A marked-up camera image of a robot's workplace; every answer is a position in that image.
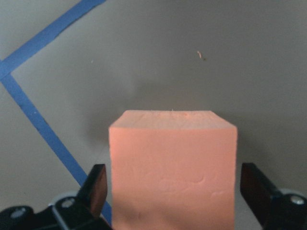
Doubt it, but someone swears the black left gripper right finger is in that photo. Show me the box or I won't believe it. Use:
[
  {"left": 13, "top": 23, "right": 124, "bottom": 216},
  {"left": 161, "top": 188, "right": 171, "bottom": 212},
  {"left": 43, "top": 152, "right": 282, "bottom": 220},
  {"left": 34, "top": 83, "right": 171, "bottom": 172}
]
[{"left": 240, "top": 163, "right": 307, "bottom": 230}]

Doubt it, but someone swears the orange foam cube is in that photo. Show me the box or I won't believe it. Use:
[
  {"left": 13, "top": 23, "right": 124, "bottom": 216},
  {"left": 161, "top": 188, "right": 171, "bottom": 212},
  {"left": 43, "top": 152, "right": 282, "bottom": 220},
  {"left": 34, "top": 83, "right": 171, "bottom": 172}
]
[{"left": 109, "top": 110, "right": 237, "bottom": 230}]

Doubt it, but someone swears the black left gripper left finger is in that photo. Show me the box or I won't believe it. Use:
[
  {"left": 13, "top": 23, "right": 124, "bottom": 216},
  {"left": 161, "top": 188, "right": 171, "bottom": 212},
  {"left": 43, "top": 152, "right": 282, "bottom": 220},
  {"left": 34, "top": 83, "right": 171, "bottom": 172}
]
[{"left": 52, "top": 164, "right": 112, "bottom": 230}]

